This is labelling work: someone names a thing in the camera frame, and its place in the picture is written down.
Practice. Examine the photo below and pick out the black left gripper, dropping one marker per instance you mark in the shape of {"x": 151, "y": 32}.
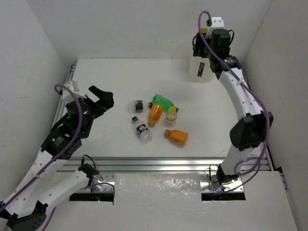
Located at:
{"x": 95, "y": 106}

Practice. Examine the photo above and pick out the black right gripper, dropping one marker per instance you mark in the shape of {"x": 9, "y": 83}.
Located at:
{"x": 208, "y": 38}

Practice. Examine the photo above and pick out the clear Pepsi bottle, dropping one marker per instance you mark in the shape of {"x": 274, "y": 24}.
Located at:
{"x": 142, "y": 130}

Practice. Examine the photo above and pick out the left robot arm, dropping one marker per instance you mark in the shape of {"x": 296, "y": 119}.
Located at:
{"x": 32, "y": 204}

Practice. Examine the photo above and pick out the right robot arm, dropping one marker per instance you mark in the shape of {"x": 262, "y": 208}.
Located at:
{"x": 223, "y": 70}

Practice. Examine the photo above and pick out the white bin black rim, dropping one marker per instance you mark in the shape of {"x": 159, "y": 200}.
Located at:
{"x": 199, "y": 69}

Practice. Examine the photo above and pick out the clear bottle black label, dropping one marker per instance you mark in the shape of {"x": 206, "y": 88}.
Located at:
{"x": 138, "y": 106}

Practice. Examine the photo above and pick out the orange bottle fruit label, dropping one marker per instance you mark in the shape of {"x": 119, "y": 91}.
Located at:
{"x": 155, "y": 114}

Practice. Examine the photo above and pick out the green plastic bottle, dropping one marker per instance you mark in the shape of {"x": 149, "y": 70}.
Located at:
{"x": 164, "y": 102}

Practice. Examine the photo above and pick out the clear bottle yellow cap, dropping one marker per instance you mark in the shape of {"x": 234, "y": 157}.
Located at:
{"x": 171, "y": 117}

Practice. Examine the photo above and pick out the orange bottle brown cap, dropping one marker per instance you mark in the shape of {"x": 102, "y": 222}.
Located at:
{"x": 176, "y": 136}

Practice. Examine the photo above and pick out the white foam cover plate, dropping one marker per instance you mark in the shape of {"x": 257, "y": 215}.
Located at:
{"x": 161, "y": 188}

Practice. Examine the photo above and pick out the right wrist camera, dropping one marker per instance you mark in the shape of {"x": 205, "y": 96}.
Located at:
{"x": 214, "y": 23}

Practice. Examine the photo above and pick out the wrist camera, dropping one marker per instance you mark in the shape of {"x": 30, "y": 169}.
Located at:
{"x": 214, "y": 23}
{"x": 73, "y": 87}

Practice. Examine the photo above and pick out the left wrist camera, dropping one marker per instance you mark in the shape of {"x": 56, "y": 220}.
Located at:
{"x": 73, "y": 87}

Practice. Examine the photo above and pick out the aluminium table edge rail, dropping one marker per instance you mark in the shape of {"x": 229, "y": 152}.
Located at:
{"x": 153, "y": 164}

